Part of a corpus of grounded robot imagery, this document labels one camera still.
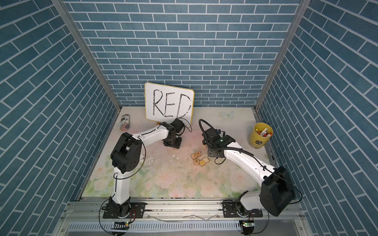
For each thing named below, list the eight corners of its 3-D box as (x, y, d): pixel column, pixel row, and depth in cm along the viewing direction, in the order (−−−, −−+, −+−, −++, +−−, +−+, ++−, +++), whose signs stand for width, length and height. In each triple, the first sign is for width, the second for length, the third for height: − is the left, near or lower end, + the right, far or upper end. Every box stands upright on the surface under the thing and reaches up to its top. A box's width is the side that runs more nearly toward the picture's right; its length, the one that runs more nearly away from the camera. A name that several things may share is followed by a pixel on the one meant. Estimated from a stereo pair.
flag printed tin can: (121, 132, 106) (120, 129, 104) (122, 117, 116) (121, 115, 114) (129, 130, 107) (128, 128, 106) (129, 115, 117) (128, 113, 115)
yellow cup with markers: (247, 150, 99) (255, 136, 87) (244, 136, 107) (250, 122, 94) (265, 150, 100) (276, 137, 87) (261, 136, 107) (269, 122, 94)
